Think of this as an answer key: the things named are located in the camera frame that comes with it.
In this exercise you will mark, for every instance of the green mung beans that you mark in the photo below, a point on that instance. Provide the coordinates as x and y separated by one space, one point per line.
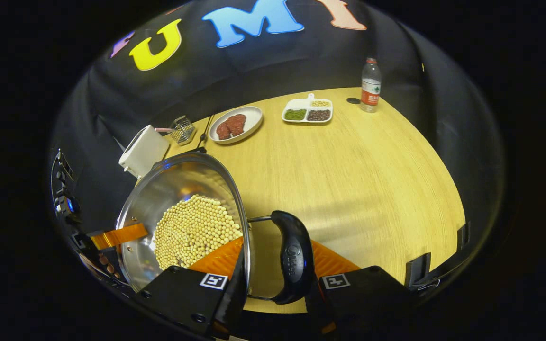
295 114

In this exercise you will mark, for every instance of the stainless steel pot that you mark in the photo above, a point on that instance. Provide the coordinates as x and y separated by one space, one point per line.
173 180

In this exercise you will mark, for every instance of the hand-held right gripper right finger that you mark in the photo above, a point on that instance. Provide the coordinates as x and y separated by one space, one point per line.
368 298

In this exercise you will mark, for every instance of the small black round cap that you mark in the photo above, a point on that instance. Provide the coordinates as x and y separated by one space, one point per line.
352 100

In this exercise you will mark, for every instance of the white divided dish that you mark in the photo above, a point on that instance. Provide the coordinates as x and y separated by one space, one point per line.
301 103

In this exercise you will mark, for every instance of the brown meat piece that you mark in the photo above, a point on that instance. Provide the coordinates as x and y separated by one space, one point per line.
222 131
236 124

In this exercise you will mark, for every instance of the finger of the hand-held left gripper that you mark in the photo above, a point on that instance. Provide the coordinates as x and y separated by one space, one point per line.
119 236

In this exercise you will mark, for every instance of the black table edge clamp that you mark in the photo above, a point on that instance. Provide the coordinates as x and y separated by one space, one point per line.
417 270

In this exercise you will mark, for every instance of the clear plastic water bottle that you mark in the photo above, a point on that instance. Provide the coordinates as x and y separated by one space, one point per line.
370 85

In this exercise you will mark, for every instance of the heap of soybeans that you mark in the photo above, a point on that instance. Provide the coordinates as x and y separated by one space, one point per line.
192 232

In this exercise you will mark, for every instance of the small yellow beans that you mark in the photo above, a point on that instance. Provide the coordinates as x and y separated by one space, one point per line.
320 103

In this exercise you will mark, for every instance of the dark red beans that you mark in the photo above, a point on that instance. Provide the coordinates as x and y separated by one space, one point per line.
319 115

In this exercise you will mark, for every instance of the pink utensil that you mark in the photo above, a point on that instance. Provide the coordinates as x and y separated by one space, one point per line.
161 129

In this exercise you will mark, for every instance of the white toaster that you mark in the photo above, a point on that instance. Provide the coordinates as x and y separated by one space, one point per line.
142 151

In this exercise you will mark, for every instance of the white round plate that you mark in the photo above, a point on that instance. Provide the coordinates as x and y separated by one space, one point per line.
253 118

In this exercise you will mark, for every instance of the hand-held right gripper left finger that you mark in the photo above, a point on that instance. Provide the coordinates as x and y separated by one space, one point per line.
235 303

